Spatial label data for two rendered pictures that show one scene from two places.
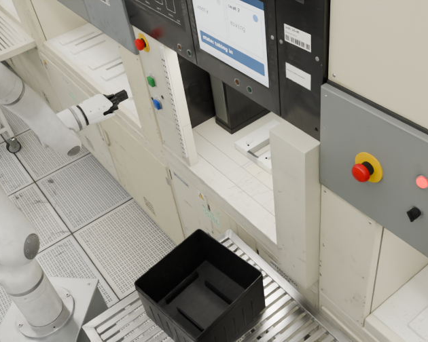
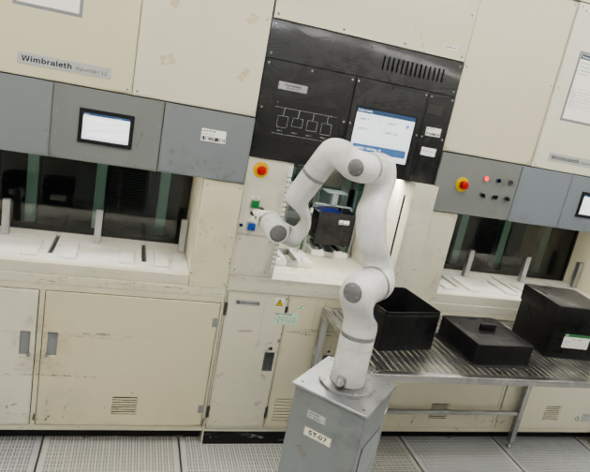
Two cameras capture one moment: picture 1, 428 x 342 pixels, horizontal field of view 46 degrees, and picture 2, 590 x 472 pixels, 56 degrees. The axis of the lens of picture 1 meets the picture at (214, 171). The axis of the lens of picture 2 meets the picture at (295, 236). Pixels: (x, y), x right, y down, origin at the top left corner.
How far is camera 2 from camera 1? 2.58 m
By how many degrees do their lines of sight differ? 72
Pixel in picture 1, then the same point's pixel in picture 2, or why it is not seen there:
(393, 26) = (477, 120)
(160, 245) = (144, 450)
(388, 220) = (466, 209)
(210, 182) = (296, 280)
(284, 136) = (423, 184)
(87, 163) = not seen: outside the picture
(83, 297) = not seen: hidden behind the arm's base
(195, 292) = not seen: hidden behind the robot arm
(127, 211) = (58, 452)
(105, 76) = (67, 255)
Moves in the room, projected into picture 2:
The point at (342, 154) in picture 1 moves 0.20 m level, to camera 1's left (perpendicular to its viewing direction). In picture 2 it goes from (448, 184) to (449, 189)
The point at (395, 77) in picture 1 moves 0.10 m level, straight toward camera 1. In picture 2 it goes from (475, 140) to (495, 143)
